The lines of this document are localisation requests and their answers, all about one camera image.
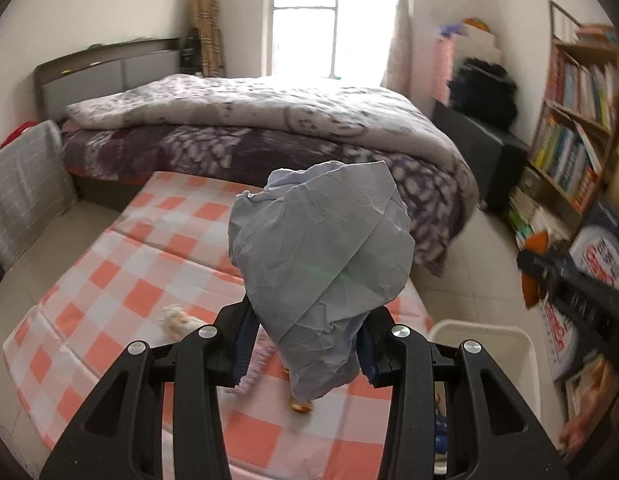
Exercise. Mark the purple lace strip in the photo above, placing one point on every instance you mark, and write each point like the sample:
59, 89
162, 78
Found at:
254, 365

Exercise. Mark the red clothes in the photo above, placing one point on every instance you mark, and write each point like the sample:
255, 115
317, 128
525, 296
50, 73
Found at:
16, 135

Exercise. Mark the bed with grey headboard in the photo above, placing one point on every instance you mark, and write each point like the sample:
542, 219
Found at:
89, 80

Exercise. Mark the plaid coat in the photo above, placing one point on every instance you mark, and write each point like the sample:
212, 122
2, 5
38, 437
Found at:
208, 25

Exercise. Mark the purple patterned bedsheet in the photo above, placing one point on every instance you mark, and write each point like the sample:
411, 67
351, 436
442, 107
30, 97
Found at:
189, 155

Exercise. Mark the grey cartoon print quilt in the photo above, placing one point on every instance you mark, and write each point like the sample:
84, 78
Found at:
264, 105

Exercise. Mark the brown pastry piece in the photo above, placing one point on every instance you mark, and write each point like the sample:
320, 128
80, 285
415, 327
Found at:
300, 405

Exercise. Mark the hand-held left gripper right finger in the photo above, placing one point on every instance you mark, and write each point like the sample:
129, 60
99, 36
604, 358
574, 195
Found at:
368, 355

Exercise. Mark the white plush toy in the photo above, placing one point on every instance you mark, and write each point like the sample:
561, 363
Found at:
178, 321

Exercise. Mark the row of shelf books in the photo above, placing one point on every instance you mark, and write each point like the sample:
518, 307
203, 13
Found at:
569, 155

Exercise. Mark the pale curtain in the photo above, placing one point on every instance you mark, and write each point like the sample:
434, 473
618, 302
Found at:
399, 35

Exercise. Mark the black bag on cabinet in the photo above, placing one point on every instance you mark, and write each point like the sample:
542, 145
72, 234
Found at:
484, 92

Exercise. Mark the window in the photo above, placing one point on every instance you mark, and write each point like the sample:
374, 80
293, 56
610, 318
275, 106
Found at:
329, 20

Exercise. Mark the wooden bookshelf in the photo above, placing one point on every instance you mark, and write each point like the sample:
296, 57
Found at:
539, 125

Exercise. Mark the black cabinet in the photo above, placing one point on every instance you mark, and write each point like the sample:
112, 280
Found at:
469, 150

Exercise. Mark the grey paper bag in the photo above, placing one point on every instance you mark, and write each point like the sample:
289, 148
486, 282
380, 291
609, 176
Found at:
319, 265

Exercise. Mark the orange checked tablecloth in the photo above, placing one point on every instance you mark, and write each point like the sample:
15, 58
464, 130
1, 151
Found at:
139, 270

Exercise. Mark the white plastic bin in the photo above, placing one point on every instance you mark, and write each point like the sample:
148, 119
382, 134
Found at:
489, 332

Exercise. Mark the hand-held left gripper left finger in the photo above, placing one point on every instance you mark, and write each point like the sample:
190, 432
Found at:
244, 345

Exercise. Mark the pink cabinet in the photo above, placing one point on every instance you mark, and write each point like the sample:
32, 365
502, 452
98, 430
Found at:
442, 70

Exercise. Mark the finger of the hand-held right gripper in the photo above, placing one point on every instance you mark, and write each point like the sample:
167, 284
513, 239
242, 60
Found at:
542, 265

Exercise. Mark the orange object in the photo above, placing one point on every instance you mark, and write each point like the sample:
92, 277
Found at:
533, 285

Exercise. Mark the orange and purple toys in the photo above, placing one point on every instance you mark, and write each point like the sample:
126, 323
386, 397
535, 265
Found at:
464, 25

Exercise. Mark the picture printed box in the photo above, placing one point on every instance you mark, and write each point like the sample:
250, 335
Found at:
589, 405

